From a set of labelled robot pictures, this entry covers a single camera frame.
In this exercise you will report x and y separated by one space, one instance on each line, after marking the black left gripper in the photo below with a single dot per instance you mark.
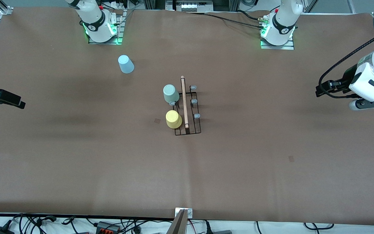
345 81

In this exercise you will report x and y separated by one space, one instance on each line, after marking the sage green plastic cup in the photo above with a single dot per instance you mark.
170 94

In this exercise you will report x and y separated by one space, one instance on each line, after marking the yellow plastic cup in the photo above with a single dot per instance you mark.
173 119

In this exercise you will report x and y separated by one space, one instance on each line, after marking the light blue plastic cup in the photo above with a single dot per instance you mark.
126 65

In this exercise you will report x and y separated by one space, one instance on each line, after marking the black power adapter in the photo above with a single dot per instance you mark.
0 230

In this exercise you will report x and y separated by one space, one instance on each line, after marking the brown paper table mat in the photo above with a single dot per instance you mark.
239 178

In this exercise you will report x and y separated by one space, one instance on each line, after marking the white power strip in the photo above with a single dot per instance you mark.
118 5

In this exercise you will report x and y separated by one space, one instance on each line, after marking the black orange connector box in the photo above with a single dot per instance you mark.
107 227

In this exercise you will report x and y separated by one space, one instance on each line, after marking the white terminal block box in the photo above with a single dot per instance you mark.
190 6

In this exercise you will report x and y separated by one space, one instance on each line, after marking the grey adapter block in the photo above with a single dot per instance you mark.
221 232

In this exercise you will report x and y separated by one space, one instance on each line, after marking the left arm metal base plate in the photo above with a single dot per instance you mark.
278 47

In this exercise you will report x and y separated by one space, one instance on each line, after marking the aluminium frame strut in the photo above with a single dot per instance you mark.
351 6
310 6

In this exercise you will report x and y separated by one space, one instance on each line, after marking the aluminium corner bracket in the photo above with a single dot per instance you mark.
6 11

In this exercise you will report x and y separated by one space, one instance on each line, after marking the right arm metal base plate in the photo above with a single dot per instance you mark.
120 29

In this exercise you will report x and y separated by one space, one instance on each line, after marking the small metal clamp bracket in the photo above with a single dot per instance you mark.
190 213

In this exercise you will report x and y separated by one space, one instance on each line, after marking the tan camera stand post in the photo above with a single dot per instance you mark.
179 226

